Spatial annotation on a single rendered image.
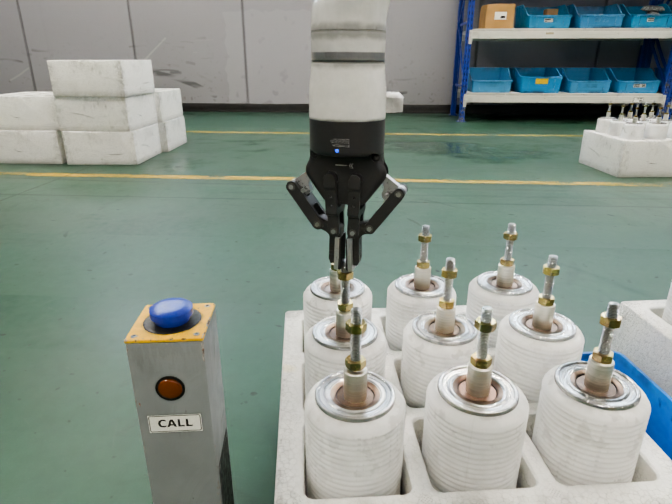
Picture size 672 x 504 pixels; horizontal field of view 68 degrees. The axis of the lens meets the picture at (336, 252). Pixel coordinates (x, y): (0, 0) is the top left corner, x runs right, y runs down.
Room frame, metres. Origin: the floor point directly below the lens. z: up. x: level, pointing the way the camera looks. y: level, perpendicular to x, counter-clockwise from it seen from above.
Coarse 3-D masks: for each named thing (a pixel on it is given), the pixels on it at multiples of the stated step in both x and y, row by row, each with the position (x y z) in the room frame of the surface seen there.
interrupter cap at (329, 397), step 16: (320, 384) 0.40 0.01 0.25; (336, 384) 0.41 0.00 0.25; (368, 384) 0.41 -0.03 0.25; (384, 384) 0.41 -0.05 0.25; (320, 400) 0.38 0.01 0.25; (336, 400) 0.38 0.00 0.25; (368, 400) 0.39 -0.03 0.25; (384, 400) 0.38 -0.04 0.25; (336, 416) 0.36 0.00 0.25; (352, 416) 0.36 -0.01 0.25; (368, 416) 0.36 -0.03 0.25
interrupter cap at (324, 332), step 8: (320, 320) 0.53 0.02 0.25; (328, 320) 0.53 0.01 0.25; (368, 320) 0.53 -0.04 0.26; (320, 328) 0.51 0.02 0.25; (328, 328) 0.51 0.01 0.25; (368, 328) 0.51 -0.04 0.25; (376, 328) 0.51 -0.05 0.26; (320, 336) 0.50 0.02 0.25; (328, 336) 0.50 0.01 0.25; (336, 336) 0.50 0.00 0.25; (368, 336) 0.50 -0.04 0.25; (376, 336) 0.49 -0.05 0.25; (320, 344) 0.48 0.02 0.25; (328, 344) 0.48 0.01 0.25; (336, 344) 0.48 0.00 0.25; (344, 344) 0.48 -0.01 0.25; (368, 344) 0.48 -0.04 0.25
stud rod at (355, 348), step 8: (352, 312) 0.39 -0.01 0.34; (360, 312) 0.39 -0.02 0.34; (352, 320) 0.39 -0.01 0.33; (360, 320) 0.39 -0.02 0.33; (352, 336) 0.39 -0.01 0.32; (360, 336) 0.39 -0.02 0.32; (352, 344) 0.39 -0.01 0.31; (360, 344) 0.39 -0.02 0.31; (352, 352) 0.39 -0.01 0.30; (360, 352) 0.39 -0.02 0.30; (352, 360) 0.39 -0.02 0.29
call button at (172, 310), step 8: (160, 304) 0.43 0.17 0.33; (168, 304) 0.43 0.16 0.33; (176, 304) 0.43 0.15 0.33; (184, 304) 0.43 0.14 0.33; (192, 304) 0.43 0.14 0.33; (152, 312) 0.41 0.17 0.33; (160, 312) 0.41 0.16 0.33; (168, 312) 0.41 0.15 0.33; (176, 312) 0.41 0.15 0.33; (184, 312) 0.41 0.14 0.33; (192, 312) 0.42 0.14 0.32; (152, 320) 0.41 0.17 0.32; (160, 320) 0.40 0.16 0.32; (168, 320) 0.40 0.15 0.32; (176, 320) 0.41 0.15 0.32; (184, 320) 0.42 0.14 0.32
